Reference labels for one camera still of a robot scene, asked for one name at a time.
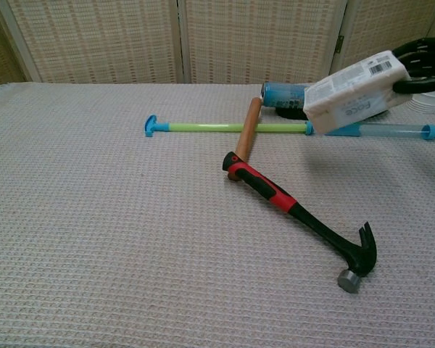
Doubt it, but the wooden stick handle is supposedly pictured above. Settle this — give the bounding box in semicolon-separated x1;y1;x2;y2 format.
227;96;263;181

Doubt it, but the blue drink can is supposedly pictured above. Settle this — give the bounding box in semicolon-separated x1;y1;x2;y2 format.
261;81;313;109

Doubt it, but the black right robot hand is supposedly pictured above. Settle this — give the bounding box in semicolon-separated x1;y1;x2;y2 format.
390;36;435;96

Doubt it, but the white Face tissue pack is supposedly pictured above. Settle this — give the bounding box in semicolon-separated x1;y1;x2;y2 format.
302;49;413;135

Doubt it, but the black red claw hammer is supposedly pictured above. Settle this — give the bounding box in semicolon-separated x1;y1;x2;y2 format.
221;151;378;294

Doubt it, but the beige woven tablecloth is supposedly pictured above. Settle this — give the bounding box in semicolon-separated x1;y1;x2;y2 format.
0;82;435;348

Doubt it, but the white paper cup stack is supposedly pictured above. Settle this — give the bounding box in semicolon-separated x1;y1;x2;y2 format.
407;88;435;114

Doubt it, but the black slipper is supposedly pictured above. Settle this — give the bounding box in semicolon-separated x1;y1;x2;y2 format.
276;105;309;121

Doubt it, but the blue green water squirter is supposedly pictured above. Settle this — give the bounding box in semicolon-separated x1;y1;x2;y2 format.
144;115;435;141

